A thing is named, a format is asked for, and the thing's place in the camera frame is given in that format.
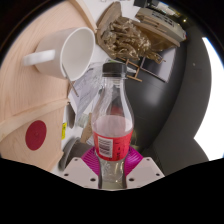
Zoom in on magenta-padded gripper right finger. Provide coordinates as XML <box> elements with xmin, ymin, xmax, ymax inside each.
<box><xmin>123</xmin><ymin>145</ymin><xmax>165</xmax><ymax>190</ymax></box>

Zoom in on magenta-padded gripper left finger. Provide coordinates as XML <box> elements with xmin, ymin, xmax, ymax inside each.
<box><xmin>61</xmin><ymin>146</ymin><xmax>101</xmax><ymax>190</ymax></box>

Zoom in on clear red-labelled drink bottle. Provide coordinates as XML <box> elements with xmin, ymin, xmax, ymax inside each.
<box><xmin>90</xmin><ymin>61</ymin><xmax>135</xmax><ymax>185</ymax></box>

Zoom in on grey plant saucer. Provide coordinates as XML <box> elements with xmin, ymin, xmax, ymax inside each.
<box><xmin>58</xmin><ymin>136</ymin><xmax>81</xmax><ymax>170</ymax></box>

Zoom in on light wooden drawing board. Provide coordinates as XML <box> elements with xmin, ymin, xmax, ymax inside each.
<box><xmin>0</xmin><ymin>0</ymin><xmax>98</xmax><ymax>133</ymax></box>
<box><xmin>0</xmin><ymin>98</ymin><xmax>70</xmax><ymax>173</ymax></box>

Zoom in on brown cardboard box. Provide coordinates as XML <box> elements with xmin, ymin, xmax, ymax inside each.
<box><xmin>79</xmin><ymin>113</ymin><xmax>94</xmax><ymax>144</ymax></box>

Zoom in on yellow sticky note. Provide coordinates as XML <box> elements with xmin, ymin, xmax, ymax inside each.
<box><xmin>61</xmin><ymin>122</ymin><xmax>68</xmax><ymax>141</ymax></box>

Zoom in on flat round red coaster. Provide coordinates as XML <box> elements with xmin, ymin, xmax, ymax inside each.
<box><xmin>25</xmin><ymin>119</ymin><xmax>48</xmax><ymax>152</ymax></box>

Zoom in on printed newspaper sheet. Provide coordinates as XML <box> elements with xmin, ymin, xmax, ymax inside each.
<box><xmin>68</xmin><ymin>61</ymin><xmax>111</xmax><ymax>126</ymax></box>

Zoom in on metal spoon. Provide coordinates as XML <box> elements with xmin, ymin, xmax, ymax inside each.
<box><xmin>61</xmin><ymin>63</ymin><xmax>80</xmax><ymax>98</ymax></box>

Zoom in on long ceiling strip light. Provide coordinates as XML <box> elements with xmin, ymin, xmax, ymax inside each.
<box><xmin>193</xmin><ymin>36</ymin><xmax>224</xmax><ymax>162</ymax></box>

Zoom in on wooden easel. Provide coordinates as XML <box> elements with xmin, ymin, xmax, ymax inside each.
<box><xmin>124</xmin><ymin>56</ymin><xmax>168</xmax><ymax>83</ymax></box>

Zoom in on white ceramic mug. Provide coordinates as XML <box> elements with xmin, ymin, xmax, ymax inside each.
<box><xmin>22</xmin><ymin>26</ymin><xmax>97</xmax><ymax>82</ymax></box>

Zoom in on brown relief sculpture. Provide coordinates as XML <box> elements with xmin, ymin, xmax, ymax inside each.
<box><xmin>95</xmin><ymin>1</ymin><xmax>188</xmax><ymax>66</ymax></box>

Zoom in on white display board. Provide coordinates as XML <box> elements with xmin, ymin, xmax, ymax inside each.
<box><xmin>134</xmin><ymin>7</ymin><xmax>188</xmax><ymax>43</ymax></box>

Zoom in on black flat boxes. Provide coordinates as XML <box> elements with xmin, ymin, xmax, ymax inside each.
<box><xmin>133</xmin><ymin>0</ymin><xmax>161</xmax><ymax>9</ymax></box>

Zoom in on black wall screen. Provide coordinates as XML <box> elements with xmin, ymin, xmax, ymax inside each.
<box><xmin>141</xmin><ymin>46</ymin><xmax>178</xmax><ymax>83</ymax></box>

